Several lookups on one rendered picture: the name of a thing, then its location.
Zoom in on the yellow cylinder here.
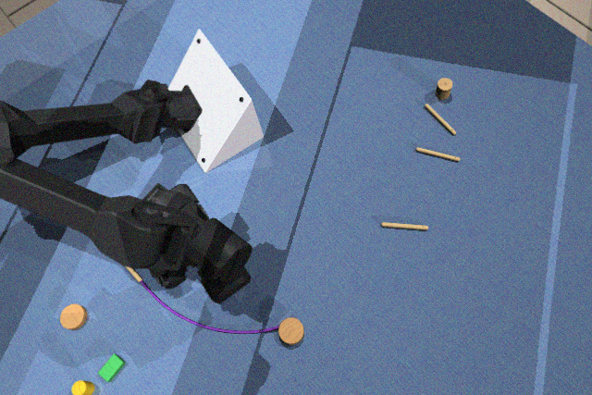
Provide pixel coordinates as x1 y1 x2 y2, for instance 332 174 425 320
71 381 94 395

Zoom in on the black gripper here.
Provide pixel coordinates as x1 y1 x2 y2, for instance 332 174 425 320
171 184 251 304

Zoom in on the thin wooden stick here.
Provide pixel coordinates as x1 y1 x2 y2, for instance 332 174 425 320
415 147 461 162
425 105 456 135
381 222 429 229

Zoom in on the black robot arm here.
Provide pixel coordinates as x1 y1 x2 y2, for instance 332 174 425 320
0 80 253 290

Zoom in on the short tan wooden cylinder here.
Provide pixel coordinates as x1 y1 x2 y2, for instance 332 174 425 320
436 78 452 100

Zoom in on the green rectangular block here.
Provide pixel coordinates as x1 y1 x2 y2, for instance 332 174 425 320
98 353 126 382

